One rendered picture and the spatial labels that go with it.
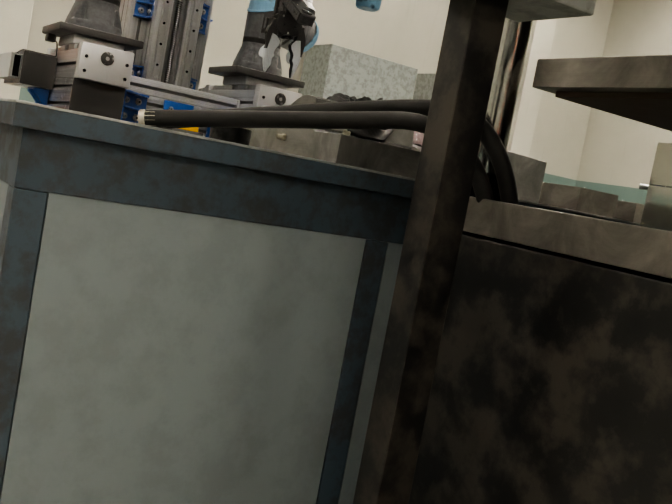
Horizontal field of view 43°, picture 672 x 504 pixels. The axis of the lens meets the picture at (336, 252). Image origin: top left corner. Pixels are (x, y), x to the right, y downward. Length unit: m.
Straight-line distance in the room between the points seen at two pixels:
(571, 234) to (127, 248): 0.69
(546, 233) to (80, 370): 0.76
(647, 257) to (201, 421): 0.80
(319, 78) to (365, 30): 1.00
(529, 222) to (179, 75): 1.51
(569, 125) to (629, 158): 0.82
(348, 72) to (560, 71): 6.49
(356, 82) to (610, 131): 3.78
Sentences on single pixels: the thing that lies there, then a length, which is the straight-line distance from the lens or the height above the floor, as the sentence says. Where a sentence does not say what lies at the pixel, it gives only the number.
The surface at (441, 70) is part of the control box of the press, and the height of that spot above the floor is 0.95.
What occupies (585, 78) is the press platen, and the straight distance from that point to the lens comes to 1.47.
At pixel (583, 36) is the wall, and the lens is 10.79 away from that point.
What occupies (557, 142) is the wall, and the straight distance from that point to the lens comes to 10.56.
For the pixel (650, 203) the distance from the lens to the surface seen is 1.80.
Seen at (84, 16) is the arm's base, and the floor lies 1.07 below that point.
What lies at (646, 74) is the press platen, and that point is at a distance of 1.39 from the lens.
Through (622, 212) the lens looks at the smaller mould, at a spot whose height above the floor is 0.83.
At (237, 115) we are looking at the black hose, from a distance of 1.49.
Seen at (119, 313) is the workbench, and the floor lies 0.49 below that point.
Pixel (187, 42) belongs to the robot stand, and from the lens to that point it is 2.63.
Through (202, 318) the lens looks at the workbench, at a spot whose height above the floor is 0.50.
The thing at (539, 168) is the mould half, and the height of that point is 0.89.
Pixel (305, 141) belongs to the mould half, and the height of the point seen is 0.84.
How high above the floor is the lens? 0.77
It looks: 5 degrees down
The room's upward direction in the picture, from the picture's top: 11 degrees clockwise
